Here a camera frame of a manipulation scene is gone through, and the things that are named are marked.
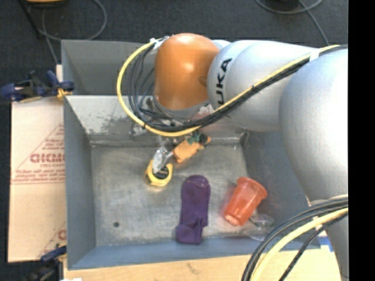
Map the orange toy carrot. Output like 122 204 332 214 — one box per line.
172 135 212 164

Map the orange plastic cup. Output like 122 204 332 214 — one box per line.
223 176 268 227

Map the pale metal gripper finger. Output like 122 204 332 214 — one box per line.
152 146 174 174

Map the grey metal bin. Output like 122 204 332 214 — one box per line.
60 39 323 270

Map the purple sock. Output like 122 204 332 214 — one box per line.
175 174 212 245

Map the brown cardboard board red print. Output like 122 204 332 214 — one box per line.
6 64 68 263

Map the yellow tape ring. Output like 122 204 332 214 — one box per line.
143 159 174 187

